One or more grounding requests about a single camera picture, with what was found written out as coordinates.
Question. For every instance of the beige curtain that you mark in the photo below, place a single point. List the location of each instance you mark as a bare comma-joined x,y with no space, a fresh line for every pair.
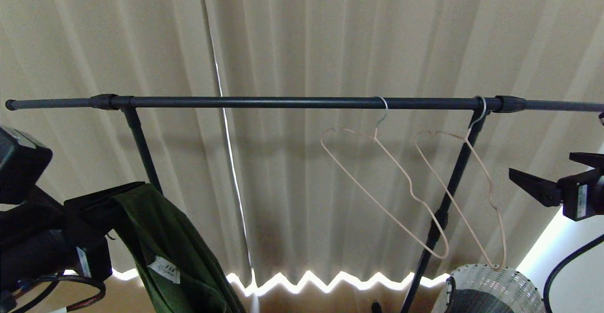
306,34

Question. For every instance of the white laundry basket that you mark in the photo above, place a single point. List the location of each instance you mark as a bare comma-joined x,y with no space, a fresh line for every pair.
495,280

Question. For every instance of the black clothes rack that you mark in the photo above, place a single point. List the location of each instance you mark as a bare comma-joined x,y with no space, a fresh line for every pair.
283,102

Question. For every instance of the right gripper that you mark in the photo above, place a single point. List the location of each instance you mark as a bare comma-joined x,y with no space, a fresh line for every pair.
573,199

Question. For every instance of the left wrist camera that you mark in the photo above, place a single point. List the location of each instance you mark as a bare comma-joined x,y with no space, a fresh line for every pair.
23,162

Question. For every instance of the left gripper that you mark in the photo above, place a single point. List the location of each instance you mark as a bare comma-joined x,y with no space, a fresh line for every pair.
89,228

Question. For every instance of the pink clothes hanger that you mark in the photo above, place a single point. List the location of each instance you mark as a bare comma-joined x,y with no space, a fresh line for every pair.
466,138
375,136

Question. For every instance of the green shirt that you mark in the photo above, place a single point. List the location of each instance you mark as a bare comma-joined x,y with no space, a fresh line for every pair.
170,237

